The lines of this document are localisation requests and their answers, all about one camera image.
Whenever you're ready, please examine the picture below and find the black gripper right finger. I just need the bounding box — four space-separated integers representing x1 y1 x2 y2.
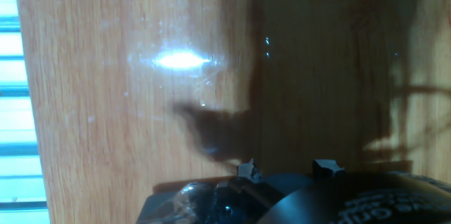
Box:
312 158 346 179

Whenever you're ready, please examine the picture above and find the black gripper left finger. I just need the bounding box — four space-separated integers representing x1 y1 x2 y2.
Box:
165 158 286 224

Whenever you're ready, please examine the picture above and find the teal sliding drawer with knob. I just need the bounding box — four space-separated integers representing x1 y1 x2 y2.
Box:
136 172 316 224

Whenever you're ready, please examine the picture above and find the glossy wooden board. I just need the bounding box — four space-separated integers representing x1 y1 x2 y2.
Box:
12 0 451 224

